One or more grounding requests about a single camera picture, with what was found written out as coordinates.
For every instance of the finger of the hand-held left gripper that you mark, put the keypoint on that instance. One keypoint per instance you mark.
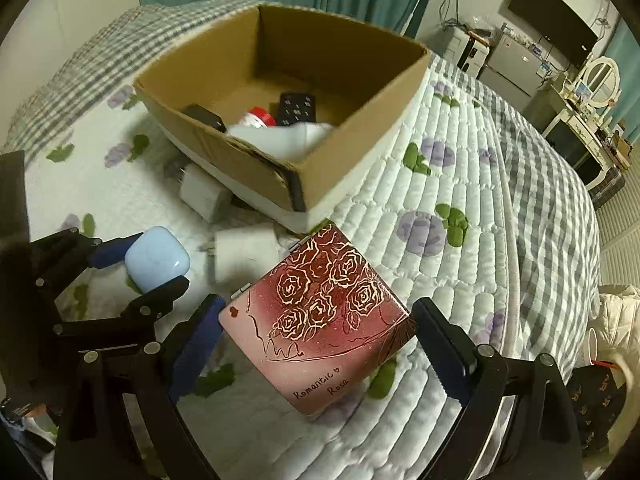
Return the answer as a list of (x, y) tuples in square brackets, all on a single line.
[(162, 294), (107, 255)]

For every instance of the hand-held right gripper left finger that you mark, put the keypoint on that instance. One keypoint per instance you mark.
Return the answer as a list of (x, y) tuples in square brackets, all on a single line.
[(196, 341)]

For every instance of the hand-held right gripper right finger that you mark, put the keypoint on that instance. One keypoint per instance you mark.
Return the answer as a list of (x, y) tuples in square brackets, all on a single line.
[(446, 355)]

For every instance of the light blue earbud case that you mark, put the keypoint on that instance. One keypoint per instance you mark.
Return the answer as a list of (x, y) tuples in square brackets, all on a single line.
[(157, 257)]

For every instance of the pink rose-print compact case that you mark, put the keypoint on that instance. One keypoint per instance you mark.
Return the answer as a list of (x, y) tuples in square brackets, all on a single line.
[(320, 325)]

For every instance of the cardboard box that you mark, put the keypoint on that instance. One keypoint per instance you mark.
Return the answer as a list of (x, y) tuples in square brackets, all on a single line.
[(350, 160)]

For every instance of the white floral quilted blanket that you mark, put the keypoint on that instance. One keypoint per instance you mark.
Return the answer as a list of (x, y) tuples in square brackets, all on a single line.
[(450, 270)]

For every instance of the white charger adapter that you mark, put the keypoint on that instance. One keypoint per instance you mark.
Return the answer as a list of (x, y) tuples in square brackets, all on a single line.
[(202, 192), (245, 255)]

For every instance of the black patterned cloth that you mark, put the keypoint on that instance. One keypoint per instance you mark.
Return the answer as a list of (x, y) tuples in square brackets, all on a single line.
[(597, 405)]

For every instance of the black rectangular device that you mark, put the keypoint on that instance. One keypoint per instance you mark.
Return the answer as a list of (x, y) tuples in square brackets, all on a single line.
[(205, 116)]

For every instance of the white padded jacket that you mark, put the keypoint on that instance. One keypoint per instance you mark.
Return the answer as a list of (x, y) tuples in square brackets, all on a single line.
[(620, 315)]

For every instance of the grey plaid blanket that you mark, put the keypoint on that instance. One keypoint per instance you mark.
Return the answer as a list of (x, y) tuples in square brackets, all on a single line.
[(545, 200)]

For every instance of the white cloth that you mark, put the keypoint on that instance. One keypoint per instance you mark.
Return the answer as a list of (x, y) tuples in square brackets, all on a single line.
[(285, 140)]

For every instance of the red and white bottle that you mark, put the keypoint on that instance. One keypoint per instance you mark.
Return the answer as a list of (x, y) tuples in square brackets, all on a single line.
[(257, 116)]

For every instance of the black remote control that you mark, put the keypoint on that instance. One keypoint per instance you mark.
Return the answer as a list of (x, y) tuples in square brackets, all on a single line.
[(297, 107)]

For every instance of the white dressing table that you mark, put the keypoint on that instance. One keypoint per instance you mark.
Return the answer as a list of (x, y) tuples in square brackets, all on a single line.
[(585, 130)]

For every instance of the silver mini fridge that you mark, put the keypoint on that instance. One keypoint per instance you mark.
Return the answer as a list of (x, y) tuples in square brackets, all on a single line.
[(512, 65)]

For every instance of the white small appliance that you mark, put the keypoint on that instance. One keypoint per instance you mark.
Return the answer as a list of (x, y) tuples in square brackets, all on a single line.
[(472, 52)]

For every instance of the round vanity mirror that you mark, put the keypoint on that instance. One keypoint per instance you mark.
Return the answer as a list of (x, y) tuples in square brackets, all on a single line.
[(602, 77)]

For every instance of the black television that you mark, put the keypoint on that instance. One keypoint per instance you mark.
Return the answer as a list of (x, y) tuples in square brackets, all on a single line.
[(555, 15)]

